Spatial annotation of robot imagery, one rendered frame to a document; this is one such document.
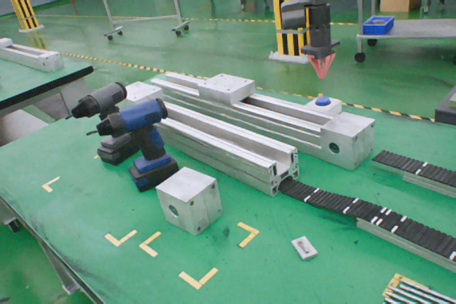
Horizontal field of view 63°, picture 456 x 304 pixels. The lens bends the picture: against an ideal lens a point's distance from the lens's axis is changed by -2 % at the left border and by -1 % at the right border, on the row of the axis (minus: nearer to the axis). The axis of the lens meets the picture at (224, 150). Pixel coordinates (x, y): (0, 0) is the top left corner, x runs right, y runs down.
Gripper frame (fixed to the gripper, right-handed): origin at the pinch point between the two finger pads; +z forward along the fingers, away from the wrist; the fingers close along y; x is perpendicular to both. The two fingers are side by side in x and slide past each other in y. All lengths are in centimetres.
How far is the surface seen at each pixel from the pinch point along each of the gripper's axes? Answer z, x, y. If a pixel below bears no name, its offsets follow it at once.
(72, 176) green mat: 15, -40, 66
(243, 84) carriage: 2.0, -20.3, 12.1
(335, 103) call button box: 8.4, 3.7, -1.3
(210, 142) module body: 6.2, -6.9, 37.2
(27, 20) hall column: 70, -989, -145
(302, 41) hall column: 73, -192, -220
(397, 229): 11, 41, 32
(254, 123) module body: 10.3, -10.8, 18.4
